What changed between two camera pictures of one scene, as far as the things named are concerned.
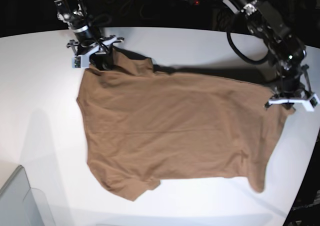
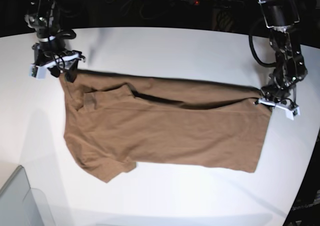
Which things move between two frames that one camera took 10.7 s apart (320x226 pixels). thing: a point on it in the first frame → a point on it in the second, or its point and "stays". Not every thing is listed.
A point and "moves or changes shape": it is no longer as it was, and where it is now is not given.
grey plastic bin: (21, 205) stays
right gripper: (294, 90) → (273, 95)
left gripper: (94, 53) → (51, 59)
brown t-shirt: (143, 127) moves or changes shape
